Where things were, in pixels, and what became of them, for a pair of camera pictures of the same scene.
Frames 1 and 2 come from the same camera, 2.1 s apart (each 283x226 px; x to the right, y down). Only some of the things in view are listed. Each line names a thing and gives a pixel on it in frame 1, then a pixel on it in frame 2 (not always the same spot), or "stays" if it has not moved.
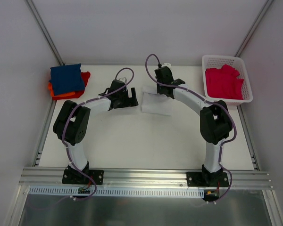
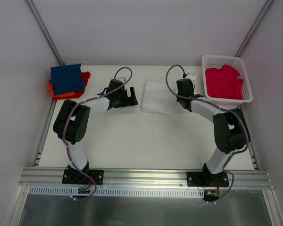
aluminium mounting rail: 53,177 stays
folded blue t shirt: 67,78 stays
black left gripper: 124,101 stays
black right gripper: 163,88 -> 185,101
